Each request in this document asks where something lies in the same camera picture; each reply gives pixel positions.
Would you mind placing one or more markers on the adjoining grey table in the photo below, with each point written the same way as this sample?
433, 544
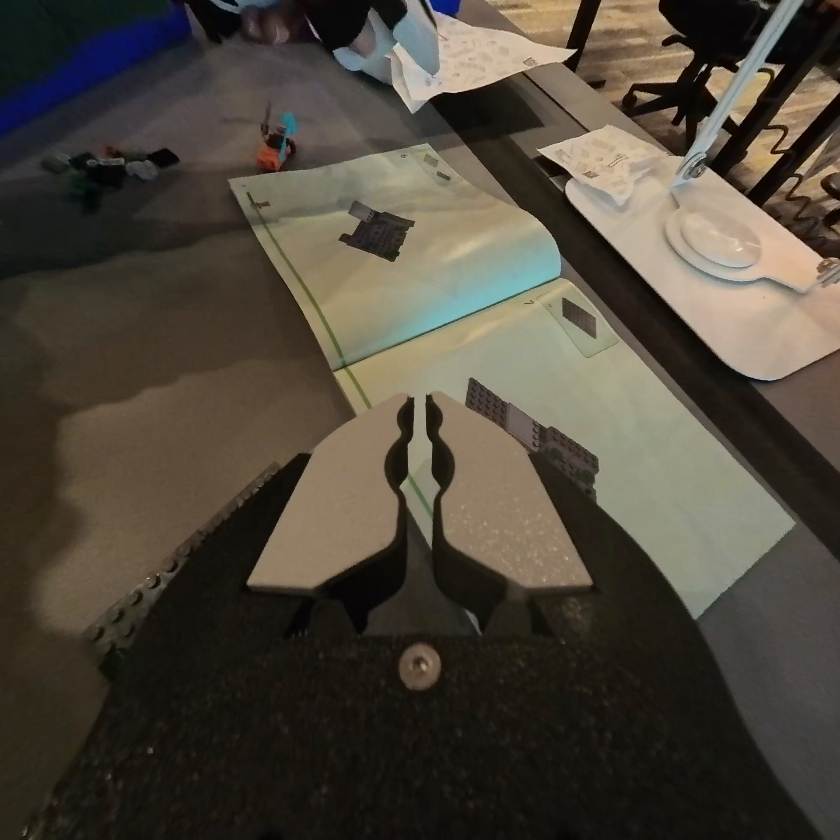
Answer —
814, 407

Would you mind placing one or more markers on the grey studded building baseplate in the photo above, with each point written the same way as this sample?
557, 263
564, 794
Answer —
131, 610

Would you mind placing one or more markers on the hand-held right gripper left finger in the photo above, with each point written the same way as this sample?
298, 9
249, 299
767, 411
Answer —
328, 518

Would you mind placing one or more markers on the person's left hand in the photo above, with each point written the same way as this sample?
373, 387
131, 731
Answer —
272, 23

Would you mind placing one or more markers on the small light grey loose brick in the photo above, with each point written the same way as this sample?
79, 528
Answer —
141, 170

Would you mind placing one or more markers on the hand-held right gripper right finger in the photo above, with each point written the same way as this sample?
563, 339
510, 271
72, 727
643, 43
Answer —
512, 518

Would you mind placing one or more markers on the crumpled white paper bag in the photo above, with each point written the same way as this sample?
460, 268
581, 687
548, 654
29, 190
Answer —
485, 59

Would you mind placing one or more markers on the blue plastic bin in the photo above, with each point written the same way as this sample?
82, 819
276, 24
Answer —
79, 79

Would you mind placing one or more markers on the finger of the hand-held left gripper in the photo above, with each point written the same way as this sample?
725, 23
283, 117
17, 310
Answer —
420, 46
367, 52

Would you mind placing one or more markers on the white instruction booklet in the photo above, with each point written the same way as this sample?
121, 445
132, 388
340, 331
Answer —
459, 262

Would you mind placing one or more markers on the white printed leaflet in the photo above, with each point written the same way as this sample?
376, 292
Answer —
597, 157

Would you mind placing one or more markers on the black office chair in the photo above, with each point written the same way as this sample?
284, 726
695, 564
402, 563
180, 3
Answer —
682, 85

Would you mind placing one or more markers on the green loose brick cluster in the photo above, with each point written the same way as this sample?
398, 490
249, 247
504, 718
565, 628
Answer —
84, 187

